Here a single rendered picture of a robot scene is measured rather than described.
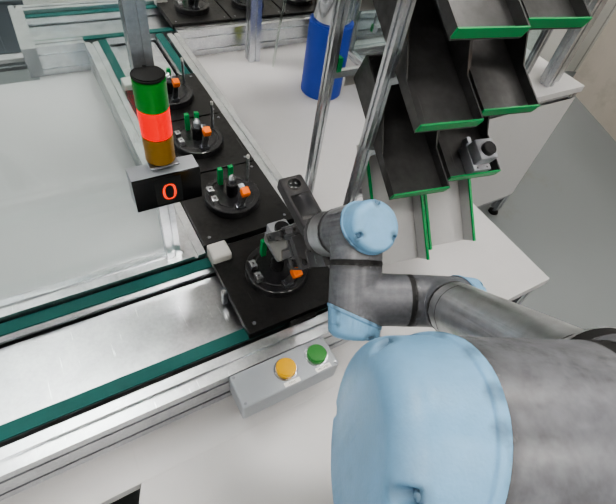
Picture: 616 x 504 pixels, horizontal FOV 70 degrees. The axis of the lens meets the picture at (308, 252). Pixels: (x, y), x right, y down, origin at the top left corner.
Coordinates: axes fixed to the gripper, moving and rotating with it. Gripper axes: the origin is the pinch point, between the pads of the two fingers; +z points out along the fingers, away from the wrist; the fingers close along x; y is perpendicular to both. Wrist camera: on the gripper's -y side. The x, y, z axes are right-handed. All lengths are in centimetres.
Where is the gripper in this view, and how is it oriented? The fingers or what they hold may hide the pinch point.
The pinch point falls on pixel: (280, 231)
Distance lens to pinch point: 90.6
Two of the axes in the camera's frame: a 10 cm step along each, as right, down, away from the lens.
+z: -4.1, 0.4, 9.1
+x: 8.7, -3.0, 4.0
